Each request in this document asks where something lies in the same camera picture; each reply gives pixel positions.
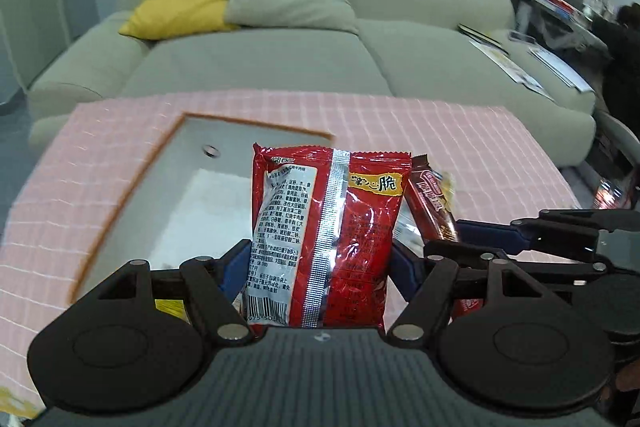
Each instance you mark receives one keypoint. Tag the pink checked tablecloth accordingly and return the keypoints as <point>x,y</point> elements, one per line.
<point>425,122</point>

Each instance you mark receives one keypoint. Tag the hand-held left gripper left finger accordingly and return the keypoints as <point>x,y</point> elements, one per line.
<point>232,274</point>

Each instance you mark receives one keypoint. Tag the orange cardboard box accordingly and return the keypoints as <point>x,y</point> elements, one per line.
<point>200,207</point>

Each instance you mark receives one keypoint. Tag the white phone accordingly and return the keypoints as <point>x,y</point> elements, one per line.
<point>521,36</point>

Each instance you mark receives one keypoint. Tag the brown chocolate bar wrapper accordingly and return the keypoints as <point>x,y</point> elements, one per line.
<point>432,202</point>

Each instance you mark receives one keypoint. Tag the beige sofa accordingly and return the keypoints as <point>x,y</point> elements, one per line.
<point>250,62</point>

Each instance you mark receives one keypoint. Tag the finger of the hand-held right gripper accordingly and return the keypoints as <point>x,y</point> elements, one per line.
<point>550,269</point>
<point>495,234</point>

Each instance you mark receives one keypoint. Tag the dark book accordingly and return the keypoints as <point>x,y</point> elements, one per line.
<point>480,34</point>

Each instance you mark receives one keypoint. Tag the yellow snack packet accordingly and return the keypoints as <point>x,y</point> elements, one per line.
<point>170,309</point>

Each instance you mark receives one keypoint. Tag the open magazine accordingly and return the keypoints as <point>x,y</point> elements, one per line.
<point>505,62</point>

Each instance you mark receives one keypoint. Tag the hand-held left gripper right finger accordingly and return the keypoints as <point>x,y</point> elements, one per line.
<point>407,277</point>

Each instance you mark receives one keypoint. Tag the white paper booklet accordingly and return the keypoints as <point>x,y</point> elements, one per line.
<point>555,64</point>

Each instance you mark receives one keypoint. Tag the large red snack packet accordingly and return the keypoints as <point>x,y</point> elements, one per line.
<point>360,232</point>

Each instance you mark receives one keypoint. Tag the grey chair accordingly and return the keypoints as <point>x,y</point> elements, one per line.
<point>617,142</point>

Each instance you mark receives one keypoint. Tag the yellow patterned cloth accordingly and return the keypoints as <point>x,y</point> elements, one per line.
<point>15,402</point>

